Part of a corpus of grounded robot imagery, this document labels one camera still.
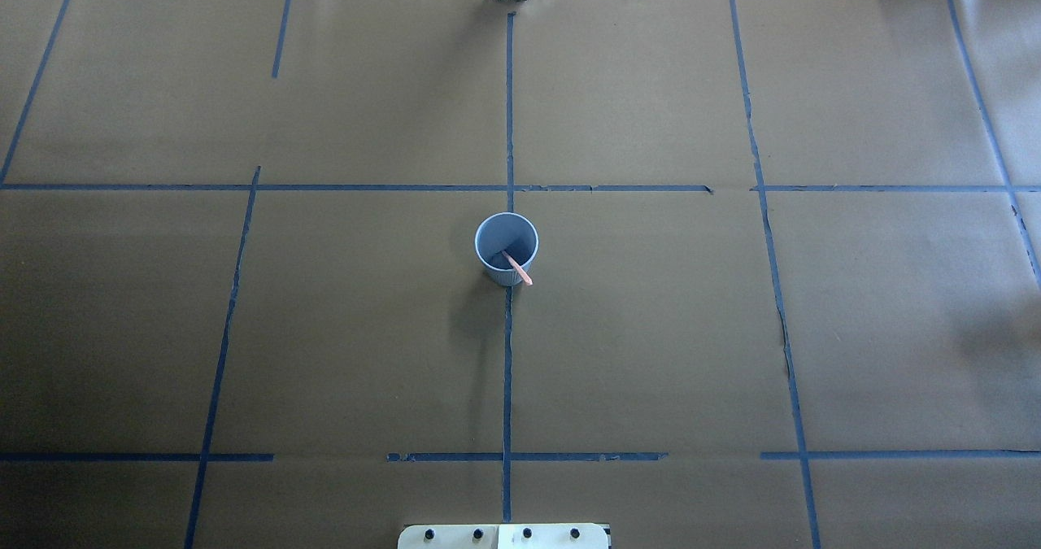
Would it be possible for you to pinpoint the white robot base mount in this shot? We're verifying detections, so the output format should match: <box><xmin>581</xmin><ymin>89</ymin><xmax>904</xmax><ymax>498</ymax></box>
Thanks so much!
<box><xmin>397</xmin><ymin>522</ymin><xmax>612</xmax><ymax>548</ymax></box>

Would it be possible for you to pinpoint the pink chopstick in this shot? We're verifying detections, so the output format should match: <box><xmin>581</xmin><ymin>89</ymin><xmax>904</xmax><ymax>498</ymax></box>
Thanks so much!
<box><xmin>501</xmin><ymin>251</ymin><xmax>534</xmax><ymax>286</ymax></box>

